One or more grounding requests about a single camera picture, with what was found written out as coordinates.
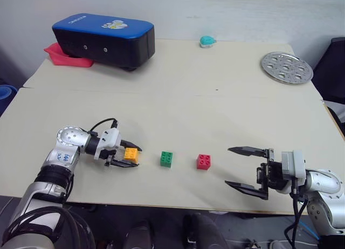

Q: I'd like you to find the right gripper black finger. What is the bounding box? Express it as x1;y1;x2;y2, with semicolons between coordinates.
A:
227;146;268;158
224;180;270;201

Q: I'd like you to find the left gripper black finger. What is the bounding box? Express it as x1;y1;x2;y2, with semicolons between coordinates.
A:
110;158;140;169
120;140;144;153

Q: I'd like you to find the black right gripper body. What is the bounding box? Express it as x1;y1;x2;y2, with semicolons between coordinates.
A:
254;148;285;197

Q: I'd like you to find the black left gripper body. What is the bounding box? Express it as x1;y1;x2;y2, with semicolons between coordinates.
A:
101;140;128;167

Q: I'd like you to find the yellow toy brick cube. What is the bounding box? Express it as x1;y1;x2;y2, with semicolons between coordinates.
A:
123;147;140;164

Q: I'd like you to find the green toy brick cube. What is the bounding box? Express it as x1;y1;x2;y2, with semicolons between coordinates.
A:
160;151;174;169

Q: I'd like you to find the red toy brick cube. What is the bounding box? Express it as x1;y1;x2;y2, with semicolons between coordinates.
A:
196;154;212;171

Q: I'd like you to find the dark rounded shape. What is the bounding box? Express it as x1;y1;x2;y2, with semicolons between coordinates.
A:
124;219;155;249
182;213;230;249

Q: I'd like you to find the perforated round metal plate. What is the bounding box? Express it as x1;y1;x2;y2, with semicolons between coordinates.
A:
260;51;314;85

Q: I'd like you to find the black box with blue lid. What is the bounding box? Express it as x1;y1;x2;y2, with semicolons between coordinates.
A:
52;13;156;72

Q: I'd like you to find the red plastic tray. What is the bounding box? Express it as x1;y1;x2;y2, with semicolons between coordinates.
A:
43;42;95;69

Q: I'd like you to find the black chair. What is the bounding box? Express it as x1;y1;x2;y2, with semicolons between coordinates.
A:
312;37;345;105

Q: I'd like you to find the teal and white round toy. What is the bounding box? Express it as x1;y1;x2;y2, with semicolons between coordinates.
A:
199;35;217;49

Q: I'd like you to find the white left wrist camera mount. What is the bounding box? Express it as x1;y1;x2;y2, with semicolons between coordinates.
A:
94;128;122;160

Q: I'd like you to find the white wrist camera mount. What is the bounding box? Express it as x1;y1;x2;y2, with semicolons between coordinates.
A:
277;150;307;195
94;128;122;160

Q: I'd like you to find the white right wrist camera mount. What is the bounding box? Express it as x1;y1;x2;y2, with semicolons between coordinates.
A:
277;150;307;195

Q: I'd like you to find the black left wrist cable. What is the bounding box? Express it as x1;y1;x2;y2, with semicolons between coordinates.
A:
88;117;120;134

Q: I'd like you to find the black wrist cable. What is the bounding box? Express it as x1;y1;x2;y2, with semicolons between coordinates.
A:
284;177;309;246
88;117;120;134

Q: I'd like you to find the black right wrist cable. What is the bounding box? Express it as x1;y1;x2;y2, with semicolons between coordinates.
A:
284;177;309;246

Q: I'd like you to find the blue cable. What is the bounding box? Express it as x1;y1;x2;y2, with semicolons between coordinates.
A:
298;218;322;239

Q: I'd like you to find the black left arm cable bundle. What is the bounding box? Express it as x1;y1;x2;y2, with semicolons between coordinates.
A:
0;205;95;249

